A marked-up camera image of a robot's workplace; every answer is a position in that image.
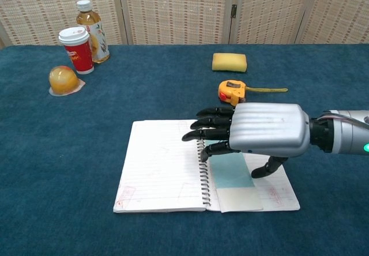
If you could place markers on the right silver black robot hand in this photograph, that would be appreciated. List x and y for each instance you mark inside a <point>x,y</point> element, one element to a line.
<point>268,129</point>

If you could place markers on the light blue card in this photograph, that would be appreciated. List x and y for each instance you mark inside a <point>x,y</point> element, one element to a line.
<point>235,184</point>

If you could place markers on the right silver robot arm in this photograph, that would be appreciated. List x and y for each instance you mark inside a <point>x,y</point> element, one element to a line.
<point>343,132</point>

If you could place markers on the open spiral lined notebook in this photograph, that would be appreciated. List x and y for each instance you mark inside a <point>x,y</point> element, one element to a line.
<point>161,169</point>

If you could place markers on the yellow tape measure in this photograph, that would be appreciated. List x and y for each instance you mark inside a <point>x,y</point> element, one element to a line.
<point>229,90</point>

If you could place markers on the yellow sponge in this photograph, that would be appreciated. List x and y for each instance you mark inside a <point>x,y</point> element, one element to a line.
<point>229,62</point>

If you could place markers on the woven folding screen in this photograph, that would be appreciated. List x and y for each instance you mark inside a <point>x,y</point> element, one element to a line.
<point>178,11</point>

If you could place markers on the tea bottle white cap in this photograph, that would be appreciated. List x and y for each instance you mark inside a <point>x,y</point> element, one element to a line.
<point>96,34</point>

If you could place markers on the blue table cloth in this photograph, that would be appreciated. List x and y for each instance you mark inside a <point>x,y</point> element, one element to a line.
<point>72,152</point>

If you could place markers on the red paper cup white lid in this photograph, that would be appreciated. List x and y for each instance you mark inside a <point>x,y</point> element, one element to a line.
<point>78,52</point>

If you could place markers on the orange fruit jelly cup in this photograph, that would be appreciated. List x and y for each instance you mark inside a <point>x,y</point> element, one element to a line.
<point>63,80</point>

